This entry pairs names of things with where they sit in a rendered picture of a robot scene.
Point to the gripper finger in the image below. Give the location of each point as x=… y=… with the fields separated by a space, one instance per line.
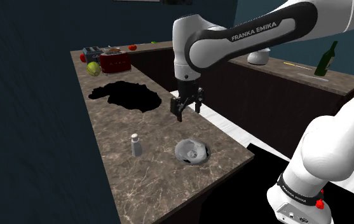
x=199 y=100
x=177 y=108

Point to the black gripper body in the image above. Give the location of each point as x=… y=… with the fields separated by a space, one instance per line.
x=187 y=88

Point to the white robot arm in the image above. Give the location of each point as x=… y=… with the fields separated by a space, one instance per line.
x=325 y=145

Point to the grey bowl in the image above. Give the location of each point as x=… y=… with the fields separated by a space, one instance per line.
x=192 y=152

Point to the grey salt shaker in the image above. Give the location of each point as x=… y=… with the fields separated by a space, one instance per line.
x=136 y=145

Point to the red tomato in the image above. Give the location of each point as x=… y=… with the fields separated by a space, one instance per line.
x=82 y=58
x=132 y=47

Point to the white kettle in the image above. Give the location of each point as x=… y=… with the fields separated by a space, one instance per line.
x=258 y=57

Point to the red toaster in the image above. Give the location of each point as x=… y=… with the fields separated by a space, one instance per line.
x=115 y=62

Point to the plate with food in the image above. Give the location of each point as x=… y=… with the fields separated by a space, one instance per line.
x=112 y=49

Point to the yellow green apple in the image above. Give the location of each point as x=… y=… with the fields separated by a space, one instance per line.
x=93 y=69

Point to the black robot stand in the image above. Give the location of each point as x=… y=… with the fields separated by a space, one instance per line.
x=241 y=192

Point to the blue grey toaster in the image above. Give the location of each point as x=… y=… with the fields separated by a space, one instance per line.
x=90 y=53

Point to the yellow pencil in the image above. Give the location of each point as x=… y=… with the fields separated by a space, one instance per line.
x=297 y=65

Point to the green wine bottle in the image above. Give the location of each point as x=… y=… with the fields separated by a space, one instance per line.
x=326 y=62

